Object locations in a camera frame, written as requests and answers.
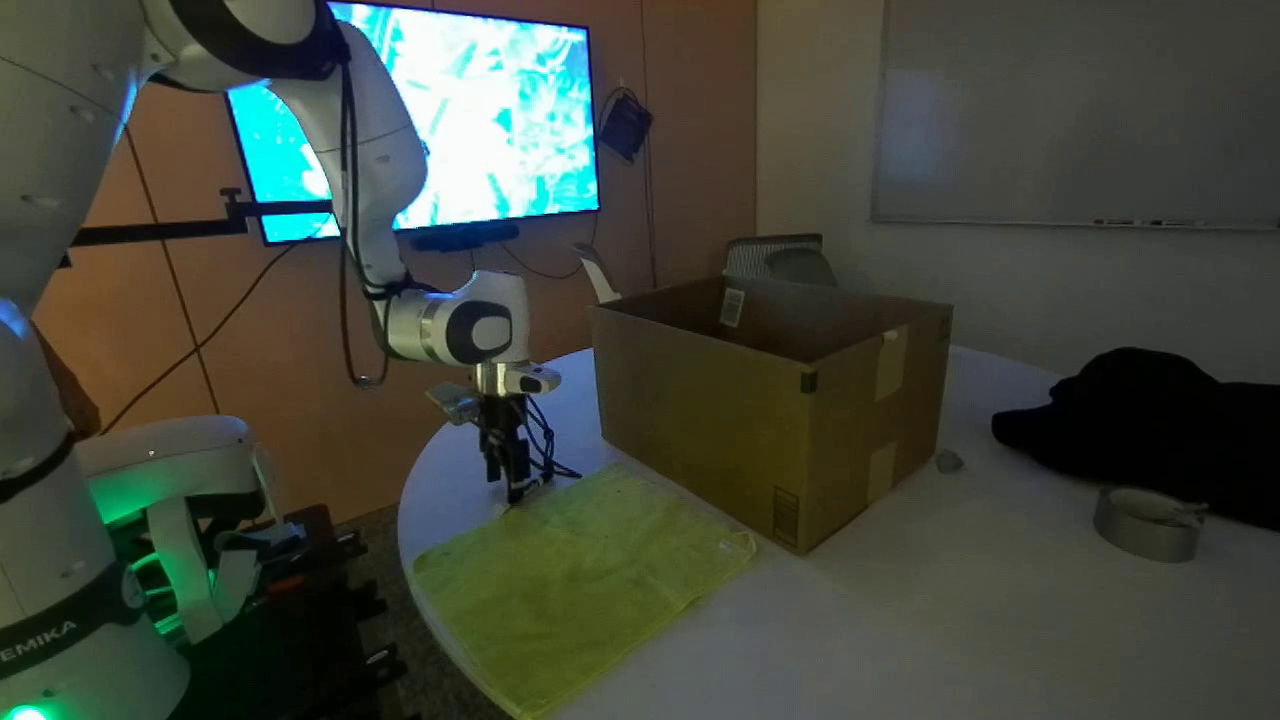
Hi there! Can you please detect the grey tape roll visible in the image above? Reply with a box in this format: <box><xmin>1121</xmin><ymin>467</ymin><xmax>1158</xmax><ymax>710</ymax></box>
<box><xmin>1093</xmin><ymin>484</ymin><xmax>1212</xmax><ymax>564</ymax></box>

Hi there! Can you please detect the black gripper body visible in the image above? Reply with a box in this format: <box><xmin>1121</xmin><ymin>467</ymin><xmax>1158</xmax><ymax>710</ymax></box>
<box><xmin>474</xmin><ymin>392</ymin><xmax>542</xmax><ymax>466</ymax></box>

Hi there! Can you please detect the black wall-mounted device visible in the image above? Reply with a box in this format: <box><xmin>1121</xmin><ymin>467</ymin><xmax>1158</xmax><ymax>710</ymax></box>
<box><xmin>599</xmin><ymin>87</ymin><xmax>655</xmax><ymax>164</ymax></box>

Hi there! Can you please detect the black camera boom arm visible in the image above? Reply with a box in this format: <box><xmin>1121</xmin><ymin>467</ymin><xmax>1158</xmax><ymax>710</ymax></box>
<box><xmin>68</xmin><ymin>184</ymin><xmax>338</xmax><ymax>256</ymax></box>

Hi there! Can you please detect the thin black wall cable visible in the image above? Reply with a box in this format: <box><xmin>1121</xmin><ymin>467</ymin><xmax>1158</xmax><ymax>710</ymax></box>
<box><xmin>114</xmin><ymin>250</ymin><xmax>293</xmax><ymax>429</ymax></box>

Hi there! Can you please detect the wall-mounted TV screen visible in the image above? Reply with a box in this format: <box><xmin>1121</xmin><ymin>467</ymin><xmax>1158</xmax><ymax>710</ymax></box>
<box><xmin>221</xmin><ymin>0</ymin><xmax>608</xmax><ymax>252</ymax></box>

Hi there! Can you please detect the open cardboard box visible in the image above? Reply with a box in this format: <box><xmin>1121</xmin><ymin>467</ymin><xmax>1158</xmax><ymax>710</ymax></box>
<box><xmin>588</xmin><ymin>272</ymin><xmax>957</xmax><ymax>557</ymax></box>

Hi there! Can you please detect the black cloth bundle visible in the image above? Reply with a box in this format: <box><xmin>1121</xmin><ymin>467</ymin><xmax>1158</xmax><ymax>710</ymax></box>
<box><xmin>988</xmin><ymin>346</ymin><xmax>1280</xmax><ymax>534</ymax></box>

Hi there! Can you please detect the black robot stand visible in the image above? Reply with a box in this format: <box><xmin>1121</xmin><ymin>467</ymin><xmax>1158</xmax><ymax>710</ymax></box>
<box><xmin>171</xmin><ymin>502</ymin><xmax>413</xmax><ymax>720</ymax></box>

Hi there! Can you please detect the yellow-green towel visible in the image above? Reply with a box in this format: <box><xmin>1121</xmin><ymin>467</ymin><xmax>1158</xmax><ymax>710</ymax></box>
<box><xmin>407</xmin><ymin>466</ymin><xmax>766</xmax><ymax>720</ymax></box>

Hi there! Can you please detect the wall whiteboard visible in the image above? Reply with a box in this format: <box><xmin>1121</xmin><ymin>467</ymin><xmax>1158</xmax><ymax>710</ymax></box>
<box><xmin>871</xmin><ymin>0</ymin><xmax>1280</xmax><ymax>236</ymax></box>

